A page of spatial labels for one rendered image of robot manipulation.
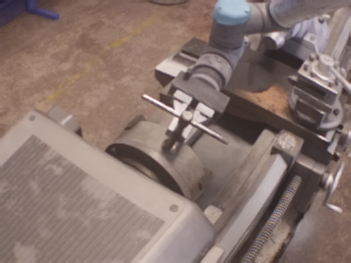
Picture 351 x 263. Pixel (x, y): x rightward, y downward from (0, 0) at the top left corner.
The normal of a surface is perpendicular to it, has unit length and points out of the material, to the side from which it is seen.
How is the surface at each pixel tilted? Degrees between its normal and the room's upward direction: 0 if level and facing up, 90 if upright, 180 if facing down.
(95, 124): 0
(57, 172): 0
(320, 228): 0
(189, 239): 45
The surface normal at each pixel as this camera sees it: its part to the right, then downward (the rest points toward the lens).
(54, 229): 0.05, -0.69
